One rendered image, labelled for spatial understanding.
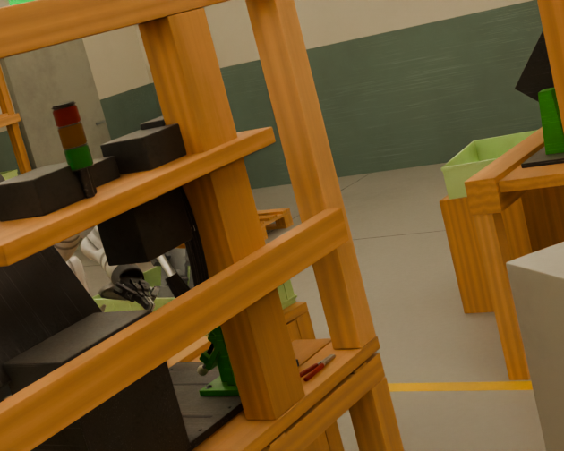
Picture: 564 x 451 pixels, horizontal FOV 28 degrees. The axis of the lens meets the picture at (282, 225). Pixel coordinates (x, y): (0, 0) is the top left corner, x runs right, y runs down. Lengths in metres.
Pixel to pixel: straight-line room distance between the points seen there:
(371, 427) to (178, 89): 1.13
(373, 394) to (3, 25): 1.48
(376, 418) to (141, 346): 1.02
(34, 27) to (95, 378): 0.68
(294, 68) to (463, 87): 7.15
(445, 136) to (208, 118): 7.67
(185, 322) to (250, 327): 0.30
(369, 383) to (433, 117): 7.23
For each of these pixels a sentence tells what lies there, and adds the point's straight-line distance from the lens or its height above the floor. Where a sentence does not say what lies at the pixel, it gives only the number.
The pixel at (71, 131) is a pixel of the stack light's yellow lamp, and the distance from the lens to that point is 2.27.
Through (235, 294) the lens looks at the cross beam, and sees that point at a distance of 2.49.
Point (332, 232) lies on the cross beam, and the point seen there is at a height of 1.23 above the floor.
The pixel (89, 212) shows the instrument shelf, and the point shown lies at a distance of 2.18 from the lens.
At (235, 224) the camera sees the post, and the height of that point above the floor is 1.36.
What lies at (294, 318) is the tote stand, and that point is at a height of 0.76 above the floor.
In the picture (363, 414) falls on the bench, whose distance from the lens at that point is 3.12.
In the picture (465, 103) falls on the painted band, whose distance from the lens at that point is 10.01.
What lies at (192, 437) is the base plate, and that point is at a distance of 2.68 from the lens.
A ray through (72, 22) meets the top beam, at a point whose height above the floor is 1.88.
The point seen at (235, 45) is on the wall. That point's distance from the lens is 11.04.
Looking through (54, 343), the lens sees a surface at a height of 1.24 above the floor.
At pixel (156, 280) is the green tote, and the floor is 0.91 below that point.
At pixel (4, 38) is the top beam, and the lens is 2.16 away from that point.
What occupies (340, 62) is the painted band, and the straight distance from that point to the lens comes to 10.47.
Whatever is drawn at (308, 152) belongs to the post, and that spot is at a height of 1.43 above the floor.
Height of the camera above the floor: 1.85
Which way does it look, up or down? 12 degrees down
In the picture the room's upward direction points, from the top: 14 degrees counter-clockwise
